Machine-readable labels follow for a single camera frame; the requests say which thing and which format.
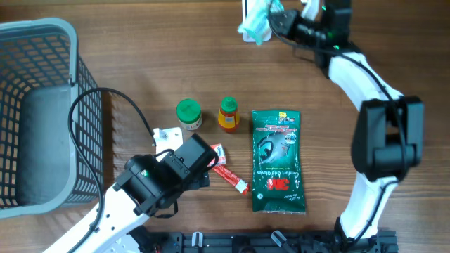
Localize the small red white packet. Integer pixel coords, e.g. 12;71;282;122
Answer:
210;143;226;166

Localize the teal wet wipes packet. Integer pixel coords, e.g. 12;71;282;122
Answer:
237;0;285;46

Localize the green lid spice jar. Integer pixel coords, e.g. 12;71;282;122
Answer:
176;98;203;131

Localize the red sauce bottle green cap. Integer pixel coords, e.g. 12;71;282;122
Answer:
218;96;240;133

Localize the green 3M gloves packet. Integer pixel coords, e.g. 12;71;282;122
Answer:
251;110;306;214

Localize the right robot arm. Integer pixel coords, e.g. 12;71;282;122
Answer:
267;1;425;252

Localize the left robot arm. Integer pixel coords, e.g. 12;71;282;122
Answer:
47;134;219;252

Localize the grey plastic mesh basket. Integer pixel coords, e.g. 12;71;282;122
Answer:
1;18;103;219

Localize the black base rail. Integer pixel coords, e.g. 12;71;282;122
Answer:
129;226;399;253

